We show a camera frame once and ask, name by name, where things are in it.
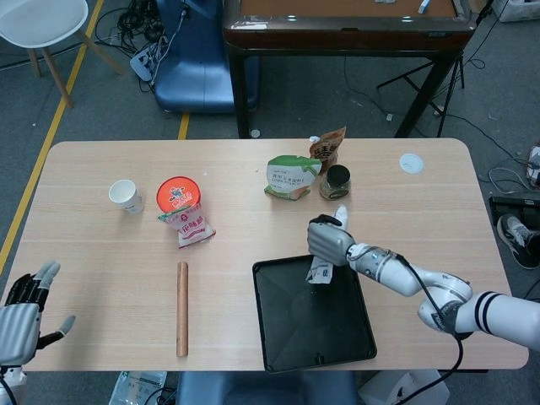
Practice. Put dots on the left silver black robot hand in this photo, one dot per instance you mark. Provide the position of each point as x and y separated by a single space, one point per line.
17 333

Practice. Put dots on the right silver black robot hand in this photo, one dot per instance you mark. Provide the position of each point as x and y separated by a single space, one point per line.
329 244

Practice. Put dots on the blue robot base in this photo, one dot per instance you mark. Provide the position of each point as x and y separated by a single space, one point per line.
198 63

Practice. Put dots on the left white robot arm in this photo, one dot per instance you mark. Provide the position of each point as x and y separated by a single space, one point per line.
8 384

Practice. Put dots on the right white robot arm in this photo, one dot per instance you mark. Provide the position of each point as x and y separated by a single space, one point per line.
447 295

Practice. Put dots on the black square tray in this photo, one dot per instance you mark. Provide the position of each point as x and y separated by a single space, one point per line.
314 320

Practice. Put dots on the glass spice jar black lid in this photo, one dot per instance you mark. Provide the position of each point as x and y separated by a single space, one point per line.
336 181

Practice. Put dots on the green white corn starch bag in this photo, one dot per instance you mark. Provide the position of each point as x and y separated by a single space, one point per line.
289 177

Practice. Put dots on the brown spout pouch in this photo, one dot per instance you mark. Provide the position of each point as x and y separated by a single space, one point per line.
329 147

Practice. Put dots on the white round table grommet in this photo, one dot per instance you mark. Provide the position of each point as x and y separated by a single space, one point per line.
411 163

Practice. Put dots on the white floor disc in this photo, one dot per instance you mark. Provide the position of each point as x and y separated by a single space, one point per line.
255 133

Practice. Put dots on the clear plastic bag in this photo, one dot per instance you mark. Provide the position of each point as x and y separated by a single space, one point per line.
139 388

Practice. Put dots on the pink white snack bag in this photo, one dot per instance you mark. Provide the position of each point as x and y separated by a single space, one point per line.
192 230

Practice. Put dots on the orange lidded round tub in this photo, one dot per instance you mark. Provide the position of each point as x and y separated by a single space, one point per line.
177 195

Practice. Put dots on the white cardboard box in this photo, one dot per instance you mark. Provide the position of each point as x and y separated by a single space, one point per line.
396 390

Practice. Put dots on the wooden rolling pin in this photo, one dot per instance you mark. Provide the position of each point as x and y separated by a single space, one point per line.
182 310

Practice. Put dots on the white paper cup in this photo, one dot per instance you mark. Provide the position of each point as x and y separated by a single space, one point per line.
124 196

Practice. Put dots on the black floor pedal box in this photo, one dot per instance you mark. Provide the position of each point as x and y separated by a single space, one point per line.
512 204

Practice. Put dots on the black tripod stand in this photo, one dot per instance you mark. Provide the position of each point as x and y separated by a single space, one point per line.
422 80

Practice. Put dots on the black white sneaker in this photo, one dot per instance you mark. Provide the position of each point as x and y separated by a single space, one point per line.
519 240

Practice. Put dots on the dark wood mahjong table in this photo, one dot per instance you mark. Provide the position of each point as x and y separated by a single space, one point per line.
337 29

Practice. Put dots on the white power strip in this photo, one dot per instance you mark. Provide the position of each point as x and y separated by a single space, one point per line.
145 63

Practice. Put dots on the white chair wooden legs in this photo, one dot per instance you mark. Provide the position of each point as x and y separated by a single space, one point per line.
40 21

